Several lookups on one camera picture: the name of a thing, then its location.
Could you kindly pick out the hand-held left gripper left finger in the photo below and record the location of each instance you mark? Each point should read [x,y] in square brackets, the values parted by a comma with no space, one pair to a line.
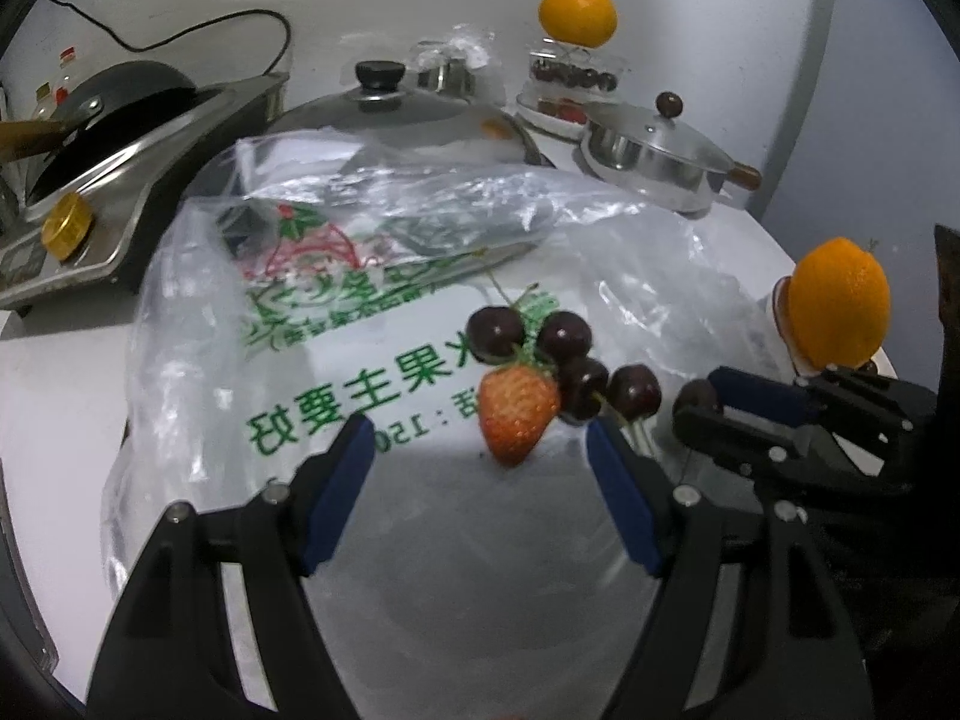
[341,487]

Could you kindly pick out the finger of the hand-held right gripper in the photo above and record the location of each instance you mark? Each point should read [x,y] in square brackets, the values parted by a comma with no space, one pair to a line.
[757,397]
[739,444]

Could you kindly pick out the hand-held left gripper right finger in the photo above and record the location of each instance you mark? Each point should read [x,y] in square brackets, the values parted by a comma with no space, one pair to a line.
[622,495]

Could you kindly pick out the dark red cherry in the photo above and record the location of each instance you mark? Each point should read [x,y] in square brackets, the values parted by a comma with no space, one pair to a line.
[487,330]
[694,395]
[583,388]
[634,391]
[564,337]

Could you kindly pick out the large orange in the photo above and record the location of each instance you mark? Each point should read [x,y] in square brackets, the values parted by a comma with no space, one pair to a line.
[840,300]

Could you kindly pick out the red strawberry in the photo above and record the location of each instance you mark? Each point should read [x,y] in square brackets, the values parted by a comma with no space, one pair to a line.
[517,412]

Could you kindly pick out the clear printed plastic bag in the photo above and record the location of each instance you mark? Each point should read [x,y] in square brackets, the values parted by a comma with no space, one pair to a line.
[225,330]

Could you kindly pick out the small steel pot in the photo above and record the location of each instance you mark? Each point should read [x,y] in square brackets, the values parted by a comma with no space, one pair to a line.
[660,180]

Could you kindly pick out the steel pot lid brown knob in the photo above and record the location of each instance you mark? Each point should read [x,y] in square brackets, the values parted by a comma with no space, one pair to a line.
[652,135]

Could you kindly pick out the steel induction cooker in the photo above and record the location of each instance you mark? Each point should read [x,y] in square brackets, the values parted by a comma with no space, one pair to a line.
[150,195]

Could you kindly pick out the small white dish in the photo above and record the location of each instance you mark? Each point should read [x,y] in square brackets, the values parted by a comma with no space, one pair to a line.
[547,116]

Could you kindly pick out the clear glass container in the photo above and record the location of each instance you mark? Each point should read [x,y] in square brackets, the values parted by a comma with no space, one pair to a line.
[574,71]

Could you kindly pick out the large steel lid black knob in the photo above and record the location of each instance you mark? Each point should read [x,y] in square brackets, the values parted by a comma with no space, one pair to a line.
[420,112]

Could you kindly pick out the small steel cup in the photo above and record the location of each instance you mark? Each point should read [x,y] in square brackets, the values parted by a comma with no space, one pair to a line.
[446,79]

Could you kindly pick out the orange on glass container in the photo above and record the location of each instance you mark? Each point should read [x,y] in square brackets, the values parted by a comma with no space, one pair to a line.
[577,11]

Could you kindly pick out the black wok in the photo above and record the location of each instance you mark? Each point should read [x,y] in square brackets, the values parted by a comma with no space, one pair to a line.
[127,90]

